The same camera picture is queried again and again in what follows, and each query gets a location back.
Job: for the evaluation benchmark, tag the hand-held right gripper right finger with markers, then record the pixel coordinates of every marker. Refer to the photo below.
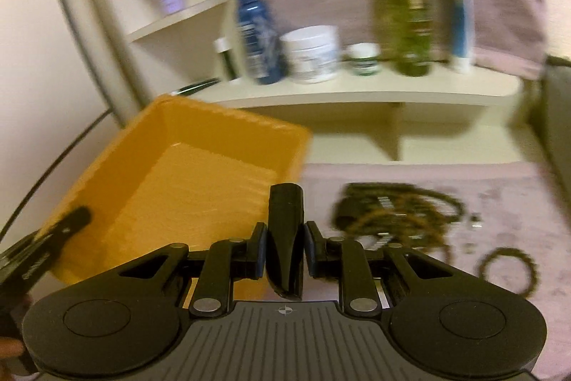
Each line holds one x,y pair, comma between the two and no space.
311,256

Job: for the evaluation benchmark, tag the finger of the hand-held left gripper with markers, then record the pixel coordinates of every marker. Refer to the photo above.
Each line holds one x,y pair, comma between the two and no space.
71,224

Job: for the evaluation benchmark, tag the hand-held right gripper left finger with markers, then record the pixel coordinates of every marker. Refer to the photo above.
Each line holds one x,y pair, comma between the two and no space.
259,252

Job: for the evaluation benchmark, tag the black hair clip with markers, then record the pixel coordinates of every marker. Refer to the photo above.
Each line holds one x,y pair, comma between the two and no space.
285,229

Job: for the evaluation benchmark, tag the orange plastic tray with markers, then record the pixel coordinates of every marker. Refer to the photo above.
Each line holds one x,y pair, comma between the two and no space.
178,184

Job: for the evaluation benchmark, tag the person's left hand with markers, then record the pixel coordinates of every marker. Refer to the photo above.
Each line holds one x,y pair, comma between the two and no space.
11,348

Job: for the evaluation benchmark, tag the cream wooden shelf unit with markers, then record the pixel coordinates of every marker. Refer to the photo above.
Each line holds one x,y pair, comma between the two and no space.
357,93

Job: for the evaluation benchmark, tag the small silver earring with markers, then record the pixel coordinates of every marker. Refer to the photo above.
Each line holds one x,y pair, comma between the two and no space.
476,220

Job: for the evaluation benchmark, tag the thin green tube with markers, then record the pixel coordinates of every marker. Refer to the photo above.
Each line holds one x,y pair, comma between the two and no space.
196,86

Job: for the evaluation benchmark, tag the green lip balm stick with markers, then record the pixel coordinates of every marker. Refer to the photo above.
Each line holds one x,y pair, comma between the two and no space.
227,62

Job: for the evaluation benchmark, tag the pink cloth mat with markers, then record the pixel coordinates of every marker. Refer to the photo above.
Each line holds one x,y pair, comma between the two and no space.
504,202

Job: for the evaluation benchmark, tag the small green white jar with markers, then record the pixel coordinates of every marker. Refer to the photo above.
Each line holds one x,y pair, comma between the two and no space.
364,59

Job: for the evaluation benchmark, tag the blue spray bottle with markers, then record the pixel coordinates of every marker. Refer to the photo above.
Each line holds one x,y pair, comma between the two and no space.
258,33

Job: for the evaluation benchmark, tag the blue white tube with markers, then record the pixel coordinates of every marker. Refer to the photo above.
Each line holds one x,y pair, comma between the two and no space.
459,19

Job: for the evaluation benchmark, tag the grey cushion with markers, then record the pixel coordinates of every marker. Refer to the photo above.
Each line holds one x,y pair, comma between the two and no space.
555,108

